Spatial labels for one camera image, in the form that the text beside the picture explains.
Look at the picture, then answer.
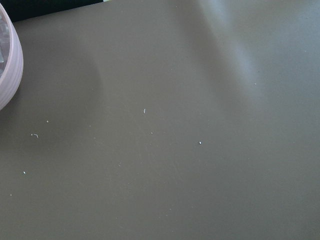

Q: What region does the pink bowl with ice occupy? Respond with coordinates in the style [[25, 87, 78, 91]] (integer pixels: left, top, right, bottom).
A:
[[0, 6, 24, 109]]

